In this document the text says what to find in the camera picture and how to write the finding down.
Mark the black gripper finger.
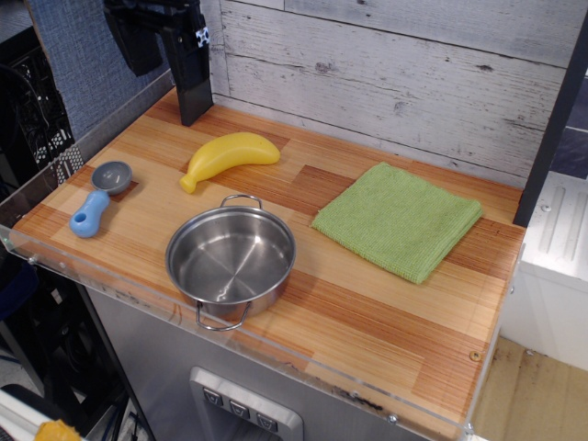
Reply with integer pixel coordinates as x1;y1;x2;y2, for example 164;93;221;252
104;1;169;76
167;1;210;91

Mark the yellow plastic toy banana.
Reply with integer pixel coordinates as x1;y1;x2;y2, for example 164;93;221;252
179;132;280;194

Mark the green folded cloth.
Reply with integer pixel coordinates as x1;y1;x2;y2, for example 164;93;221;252
311;163;482;284

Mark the blue fabric partition panel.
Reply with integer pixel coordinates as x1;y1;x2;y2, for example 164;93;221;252
25;1;173;141

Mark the blue grey ice cream scoop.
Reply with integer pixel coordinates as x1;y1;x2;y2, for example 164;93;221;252
69;161;132;238

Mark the black plastic crate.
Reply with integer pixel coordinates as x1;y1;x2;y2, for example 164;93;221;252
1;27;74;188

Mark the stainless steel pot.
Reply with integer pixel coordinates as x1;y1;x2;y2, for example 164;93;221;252
165;194;297;332

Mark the clear acrylic table guard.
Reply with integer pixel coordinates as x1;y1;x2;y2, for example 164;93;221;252
1;92;524;440

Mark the silver dispenser button panel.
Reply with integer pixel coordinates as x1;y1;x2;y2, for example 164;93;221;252
189;367;304;440

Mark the yellow object bottom left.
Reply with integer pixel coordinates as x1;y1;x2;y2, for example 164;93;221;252
34;420;82;441

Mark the white metal side unit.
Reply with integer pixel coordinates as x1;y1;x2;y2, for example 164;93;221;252
500;172;587;370

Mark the dark left frame post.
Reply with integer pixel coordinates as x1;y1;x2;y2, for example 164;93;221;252
176;80;213;127

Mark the dark frame post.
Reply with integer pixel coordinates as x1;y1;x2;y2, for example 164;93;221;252
513;14;587;227
176;80;213;127

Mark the dark right frame post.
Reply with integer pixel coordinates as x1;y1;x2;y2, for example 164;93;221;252
513;14;587;227

